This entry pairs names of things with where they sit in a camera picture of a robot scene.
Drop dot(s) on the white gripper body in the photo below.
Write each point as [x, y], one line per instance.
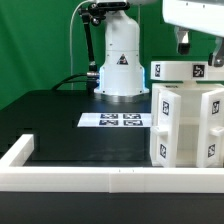
[201, 15]

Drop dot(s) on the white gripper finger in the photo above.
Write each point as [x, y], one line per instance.
[216, 58]
[182, 38]

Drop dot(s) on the small white cabinet block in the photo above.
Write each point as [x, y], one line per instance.
[185, 71]

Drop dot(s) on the white cabinet box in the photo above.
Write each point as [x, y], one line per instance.
[191, 96]

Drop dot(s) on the white door panel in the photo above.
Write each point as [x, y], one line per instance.
[210, 148]
[165, 128]

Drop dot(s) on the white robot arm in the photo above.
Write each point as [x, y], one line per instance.
[121, 75]

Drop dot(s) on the white marker base plate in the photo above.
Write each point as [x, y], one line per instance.
[119, 120]

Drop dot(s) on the white U-shaped frame fence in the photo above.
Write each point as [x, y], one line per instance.
[15, 175]

